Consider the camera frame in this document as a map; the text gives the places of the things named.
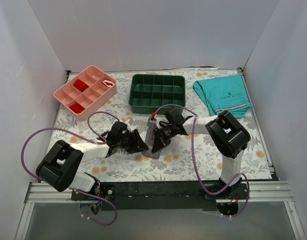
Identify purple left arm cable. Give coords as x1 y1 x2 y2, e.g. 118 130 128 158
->
21 110 118 226

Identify pink divided storage box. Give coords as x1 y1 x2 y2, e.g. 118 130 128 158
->
53 65 118 121

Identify green divided storage box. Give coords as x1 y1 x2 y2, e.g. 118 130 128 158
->
128 74 186 115

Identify red rolled cloth upper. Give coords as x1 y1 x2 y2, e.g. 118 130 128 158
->
73 79 89 92

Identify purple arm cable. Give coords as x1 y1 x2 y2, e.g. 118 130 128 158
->
150 103 251 219
21 110 118 226

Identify grey striped underwear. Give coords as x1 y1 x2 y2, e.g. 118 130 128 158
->
142 117 161 160

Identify red white rolled cloth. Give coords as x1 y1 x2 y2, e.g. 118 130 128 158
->
101 79 115 88

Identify teal shorts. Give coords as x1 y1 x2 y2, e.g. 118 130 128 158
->
193 75 253 119

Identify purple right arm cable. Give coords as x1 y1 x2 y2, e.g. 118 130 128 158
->
150 103 251 219

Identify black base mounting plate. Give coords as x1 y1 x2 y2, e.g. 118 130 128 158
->
70 179 252 212

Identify red rolled cloth lower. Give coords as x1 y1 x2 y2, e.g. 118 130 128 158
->
69 103 85 114

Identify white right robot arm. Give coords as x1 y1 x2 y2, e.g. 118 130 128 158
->
149 108 251 199

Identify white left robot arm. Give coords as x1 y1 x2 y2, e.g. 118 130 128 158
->
35 121 149 200

